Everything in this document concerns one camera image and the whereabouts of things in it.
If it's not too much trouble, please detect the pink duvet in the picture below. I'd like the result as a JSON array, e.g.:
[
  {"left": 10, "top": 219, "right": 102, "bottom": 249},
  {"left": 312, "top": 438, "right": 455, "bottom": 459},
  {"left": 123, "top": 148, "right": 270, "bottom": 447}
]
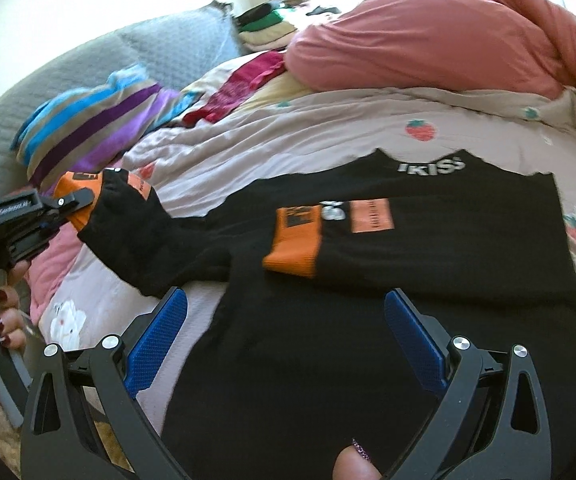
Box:
[{"left": 285, "top": 0, "right": 576, "bottom": 107}]

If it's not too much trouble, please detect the pale yellow sheet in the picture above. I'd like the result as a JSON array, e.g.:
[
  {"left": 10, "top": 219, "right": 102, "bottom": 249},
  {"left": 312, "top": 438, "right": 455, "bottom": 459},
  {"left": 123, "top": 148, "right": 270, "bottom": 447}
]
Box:
[{"left": 247, "top": 76, "right": 319, "bottom": 107}]

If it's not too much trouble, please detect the grey quilted pillow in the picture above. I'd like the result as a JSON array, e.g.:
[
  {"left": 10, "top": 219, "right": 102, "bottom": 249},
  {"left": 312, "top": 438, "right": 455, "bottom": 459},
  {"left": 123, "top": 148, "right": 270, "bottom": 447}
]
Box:
[{"left": 0, "top": 2, "right": 245, "bottom": 196}]

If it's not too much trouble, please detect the person's right hand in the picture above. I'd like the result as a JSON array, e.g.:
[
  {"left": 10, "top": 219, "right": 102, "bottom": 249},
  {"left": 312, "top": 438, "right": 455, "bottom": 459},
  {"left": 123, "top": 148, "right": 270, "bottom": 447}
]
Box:
[{"left": 333, "top": 437, "right": 383, "bottom": 480}]

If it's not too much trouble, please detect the person's left hand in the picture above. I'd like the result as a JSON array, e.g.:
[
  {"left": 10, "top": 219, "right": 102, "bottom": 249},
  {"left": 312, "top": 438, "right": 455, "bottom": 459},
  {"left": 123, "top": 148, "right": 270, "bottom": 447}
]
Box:
[{"left": 0, "top": 262, "right": 39, "bottom": 403}]

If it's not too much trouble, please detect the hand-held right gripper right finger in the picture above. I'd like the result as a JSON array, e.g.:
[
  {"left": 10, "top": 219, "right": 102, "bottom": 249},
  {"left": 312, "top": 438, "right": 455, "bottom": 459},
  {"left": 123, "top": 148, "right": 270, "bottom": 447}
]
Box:
[{"left": 384, "top": 287, "right": 556, "bottom": 480}]

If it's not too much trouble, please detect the stack of folded clothes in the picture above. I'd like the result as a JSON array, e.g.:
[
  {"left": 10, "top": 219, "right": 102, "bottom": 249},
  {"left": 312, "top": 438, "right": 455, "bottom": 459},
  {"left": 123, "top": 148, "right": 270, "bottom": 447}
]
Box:
[{"left": 235, "top": 2, "right": 299, "bottom": 53}]

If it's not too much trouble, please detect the red cloth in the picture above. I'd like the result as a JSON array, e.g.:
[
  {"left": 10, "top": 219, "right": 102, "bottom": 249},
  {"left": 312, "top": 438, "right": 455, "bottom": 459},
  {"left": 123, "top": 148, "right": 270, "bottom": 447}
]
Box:
[{"left": 183, "top": 52, "right": 289, "bottom": 127}]

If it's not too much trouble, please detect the strawberry printed blanket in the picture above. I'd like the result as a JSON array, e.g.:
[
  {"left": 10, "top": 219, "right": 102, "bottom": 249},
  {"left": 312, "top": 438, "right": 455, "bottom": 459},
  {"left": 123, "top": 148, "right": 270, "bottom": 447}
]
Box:
[{"left": 32, "top": 77, "right": 576, "bottom": 480}]

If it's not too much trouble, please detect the pink quilted blanket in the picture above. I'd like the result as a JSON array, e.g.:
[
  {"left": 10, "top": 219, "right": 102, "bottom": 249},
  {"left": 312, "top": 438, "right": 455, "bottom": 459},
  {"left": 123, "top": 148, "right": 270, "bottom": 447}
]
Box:
[{"left": 26, "top": 210, "right": 94, "bottom": 322}]

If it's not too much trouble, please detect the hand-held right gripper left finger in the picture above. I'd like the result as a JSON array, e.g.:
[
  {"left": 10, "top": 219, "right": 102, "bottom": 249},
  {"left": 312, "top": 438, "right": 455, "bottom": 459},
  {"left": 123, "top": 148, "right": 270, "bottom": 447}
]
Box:
[{"left": 20, "top": 286, "right": 191, "bottom": 480}]

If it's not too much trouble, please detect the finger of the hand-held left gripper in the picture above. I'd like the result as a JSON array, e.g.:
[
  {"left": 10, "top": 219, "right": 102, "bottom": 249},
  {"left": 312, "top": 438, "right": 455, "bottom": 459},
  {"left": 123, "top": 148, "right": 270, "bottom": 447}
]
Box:
[
  {"left": 8, "top": 219, "right": 71, "bottom": 267},
  {"left": 42, "top": 186, "right": 102, "bottom": 213}
]

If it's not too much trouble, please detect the black sweater with orange cuffs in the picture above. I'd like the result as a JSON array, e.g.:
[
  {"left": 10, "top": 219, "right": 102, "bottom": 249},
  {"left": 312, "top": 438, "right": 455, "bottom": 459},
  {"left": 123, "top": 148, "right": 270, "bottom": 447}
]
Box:
[{"left": 50, "top": 147, "right": 576, "bottom": 480}]

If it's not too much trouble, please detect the striped pillow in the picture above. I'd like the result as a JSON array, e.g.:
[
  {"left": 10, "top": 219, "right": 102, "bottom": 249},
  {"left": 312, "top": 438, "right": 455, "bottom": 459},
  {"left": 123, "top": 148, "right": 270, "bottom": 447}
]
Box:
[{"left": 10, "top": 62, "right": 203, "bottom": 192}]

